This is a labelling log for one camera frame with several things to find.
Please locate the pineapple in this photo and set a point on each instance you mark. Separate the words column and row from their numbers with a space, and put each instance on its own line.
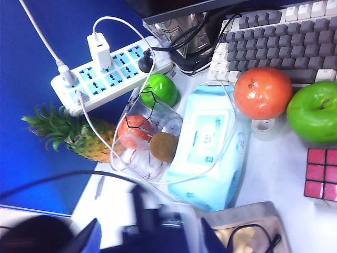
column 92, row 142

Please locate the silver faceted figurine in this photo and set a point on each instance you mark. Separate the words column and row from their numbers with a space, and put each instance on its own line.
column 189, row 34

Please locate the white grey mechanical keyboard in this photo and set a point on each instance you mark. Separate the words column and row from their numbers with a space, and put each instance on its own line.
column 276, row 47

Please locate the grey felt glasses case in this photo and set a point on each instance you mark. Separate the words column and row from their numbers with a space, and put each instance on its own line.
column 263, row 210

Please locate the red tomato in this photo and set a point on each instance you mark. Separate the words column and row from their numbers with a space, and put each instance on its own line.
column 134, row 129

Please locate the white blue power strip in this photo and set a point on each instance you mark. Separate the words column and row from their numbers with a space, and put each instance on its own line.
column 116, row 68

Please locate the orange red round fruit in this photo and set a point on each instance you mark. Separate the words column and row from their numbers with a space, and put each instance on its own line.
column 263, row 92

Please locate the clear glass cup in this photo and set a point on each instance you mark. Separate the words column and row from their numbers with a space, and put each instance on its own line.
column 163, row 124

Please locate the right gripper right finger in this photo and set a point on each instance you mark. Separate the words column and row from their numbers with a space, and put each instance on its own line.
column 210, row 237

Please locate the brown kiwi fruit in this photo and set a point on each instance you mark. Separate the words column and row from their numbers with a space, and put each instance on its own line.
column 164, row 147

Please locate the small grey flat strip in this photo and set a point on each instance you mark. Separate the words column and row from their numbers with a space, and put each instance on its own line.
column 100, row 187

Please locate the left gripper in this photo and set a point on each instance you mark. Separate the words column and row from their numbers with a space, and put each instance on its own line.
column 147, row 216

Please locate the green apple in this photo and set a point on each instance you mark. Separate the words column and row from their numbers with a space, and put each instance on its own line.
column 163, row 89
column 313, row 118

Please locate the white USB charger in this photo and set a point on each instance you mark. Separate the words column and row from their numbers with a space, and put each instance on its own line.
column 101, row 52

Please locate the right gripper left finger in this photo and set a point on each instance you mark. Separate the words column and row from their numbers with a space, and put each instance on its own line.
column 90, row 237

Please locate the light blue wet wipes pack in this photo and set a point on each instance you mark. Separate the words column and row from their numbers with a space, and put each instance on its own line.
column 208, row 147

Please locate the black power plug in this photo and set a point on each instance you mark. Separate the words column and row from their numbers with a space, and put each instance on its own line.
column 146, row 63

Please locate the clear tape roll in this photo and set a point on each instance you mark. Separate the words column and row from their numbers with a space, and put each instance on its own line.
column 263, row 129

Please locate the black edged puzzle cube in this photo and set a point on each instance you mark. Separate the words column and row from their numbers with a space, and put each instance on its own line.
column 318, row 174

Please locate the yellow cleaning cloth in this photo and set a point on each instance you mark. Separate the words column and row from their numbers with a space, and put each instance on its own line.
column 245, row 237

